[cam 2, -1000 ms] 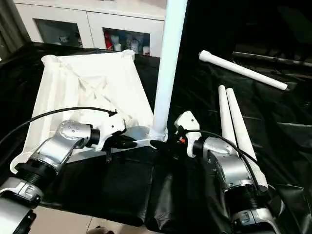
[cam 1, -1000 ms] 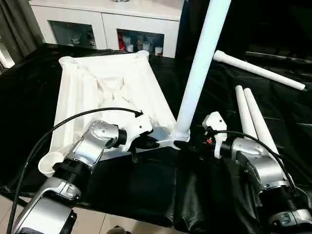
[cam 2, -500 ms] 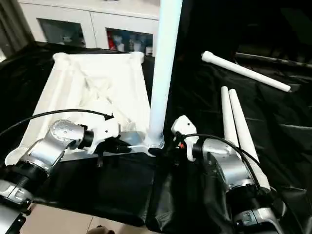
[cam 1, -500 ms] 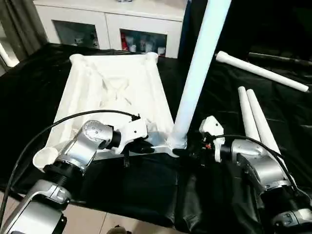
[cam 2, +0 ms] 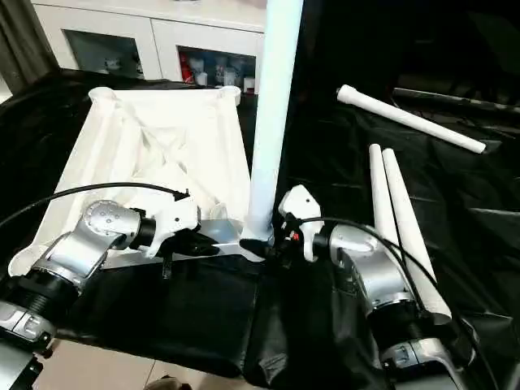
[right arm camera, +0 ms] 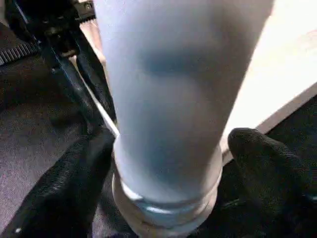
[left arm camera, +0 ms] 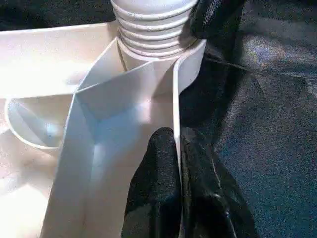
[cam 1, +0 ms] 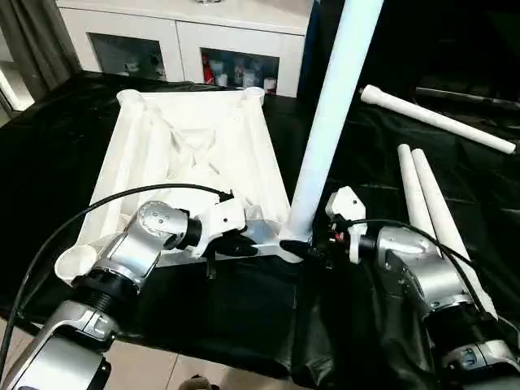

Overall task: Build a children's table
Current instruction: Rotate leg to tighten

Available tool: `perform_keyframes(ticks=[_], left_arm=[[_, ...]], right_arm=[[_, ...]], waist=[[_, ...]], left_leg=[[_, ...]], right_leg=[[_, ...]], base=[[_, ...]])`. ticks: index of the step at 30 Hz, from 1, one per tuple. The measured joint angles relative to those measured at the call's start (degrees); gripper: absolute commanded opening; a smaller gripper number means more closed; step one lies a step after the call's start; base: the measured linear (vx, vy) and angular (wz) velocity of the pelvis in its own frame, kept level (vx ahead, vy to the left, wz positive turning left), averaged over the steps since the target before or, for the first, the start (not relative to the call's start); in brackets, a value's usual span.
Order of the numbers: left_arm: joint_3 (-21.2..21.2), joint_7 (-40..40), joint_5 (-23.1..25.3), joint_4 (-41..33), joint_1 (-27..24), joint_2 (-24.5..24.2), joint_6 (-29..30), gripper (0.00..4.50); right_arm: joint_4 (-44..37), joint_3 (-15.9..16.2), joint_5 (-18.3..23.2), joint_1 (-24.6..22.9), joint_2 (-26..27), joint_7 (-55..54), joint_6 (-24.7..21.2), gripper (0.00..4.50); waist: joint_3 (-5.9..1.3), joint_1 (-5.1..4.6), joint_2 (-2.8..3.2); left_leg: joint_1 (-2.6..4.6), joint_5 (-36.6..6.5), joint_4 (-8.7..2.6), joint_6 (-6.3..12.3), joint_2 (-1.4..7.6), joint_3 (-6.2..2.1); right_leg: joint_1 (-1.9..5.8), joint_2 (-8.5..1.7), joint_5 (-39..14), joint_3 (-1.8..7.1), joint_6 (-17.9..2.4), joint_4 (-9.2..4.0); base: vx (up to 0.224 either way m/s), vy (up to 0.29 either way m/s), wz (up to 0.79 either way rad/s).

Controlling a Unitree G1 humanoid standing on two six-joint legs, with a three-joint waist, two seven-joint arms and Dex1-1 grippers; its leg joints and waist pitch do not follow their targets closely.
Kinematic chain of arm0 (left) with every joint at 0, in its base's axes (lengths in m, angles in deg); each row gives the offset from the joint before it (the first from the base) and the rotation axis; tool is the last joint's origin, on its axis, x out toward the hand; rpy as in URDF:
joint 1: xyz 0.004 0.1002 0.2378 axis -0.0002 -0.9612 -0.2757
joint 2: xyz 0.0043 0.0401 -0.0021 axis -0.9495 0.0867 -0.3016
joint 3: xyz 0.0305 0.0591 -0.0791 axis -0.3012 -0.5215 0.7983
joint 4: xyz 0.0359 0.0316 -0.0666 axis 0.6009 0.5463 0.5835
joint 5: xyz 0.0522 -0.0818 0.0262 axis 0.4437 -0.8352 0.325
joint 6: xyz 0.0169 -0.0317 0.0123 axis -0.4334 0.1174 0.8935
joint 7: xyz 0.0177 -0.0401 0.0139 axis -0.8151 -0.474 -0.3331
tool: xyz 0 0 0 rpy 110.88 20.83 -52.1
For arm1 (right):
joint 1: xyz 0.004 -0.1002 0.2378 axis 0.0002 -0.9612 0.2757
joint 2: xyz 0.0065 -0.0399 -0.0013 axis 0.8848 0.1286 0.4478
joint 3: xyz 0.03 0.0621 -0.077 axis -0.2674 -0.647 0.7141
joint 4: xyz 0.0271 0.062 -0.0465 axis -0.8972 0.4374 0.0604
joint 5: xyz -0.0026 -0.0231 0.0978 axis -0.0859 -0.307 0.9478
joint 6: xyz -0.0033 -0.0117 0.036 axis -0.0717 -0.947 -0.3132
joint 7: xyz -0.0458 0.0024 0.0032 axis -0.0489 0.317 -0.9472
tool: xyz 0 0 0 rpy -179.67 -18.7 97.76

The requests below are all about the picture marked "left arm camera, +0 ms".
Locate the black work mat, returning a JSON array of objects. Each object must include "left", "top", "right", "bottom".
[{"left": 0, "top": 0, "right": 317, "bottom": 238}]

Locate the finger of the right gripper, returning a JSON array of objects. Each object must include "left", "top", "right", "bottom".
[{"left": 179, "top": 0, "right": 245, "bottom": 48}]

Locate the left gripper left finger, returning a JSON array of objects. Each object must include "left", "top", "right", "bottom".
[{"left": 119, "top": 126, "right": 183, "bottom": 238}]

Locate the white plastic table leg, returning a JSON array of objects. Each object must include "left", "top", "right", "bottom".
[{"left": 109, "top": 0, "right": 201, "bottom": 62}]

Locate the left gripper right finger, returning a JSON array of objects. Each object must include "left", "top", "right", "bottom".
[{"left": 180, "top": 133, "right": 260, "bottom": 238}]

